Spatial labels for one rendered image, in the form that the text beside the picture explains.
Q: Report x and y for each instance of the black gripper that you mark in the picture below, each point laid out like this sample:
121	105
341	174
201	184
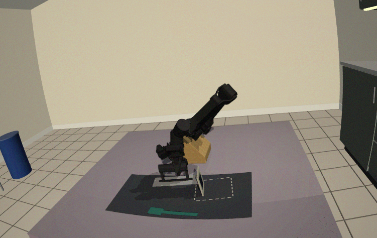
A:
176	148

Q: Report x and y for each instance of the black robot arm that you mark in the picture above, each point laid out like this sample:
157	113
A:
202	121

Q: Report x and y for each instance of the beige tile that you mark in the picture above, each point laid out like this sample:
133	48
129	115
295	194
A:
200	181

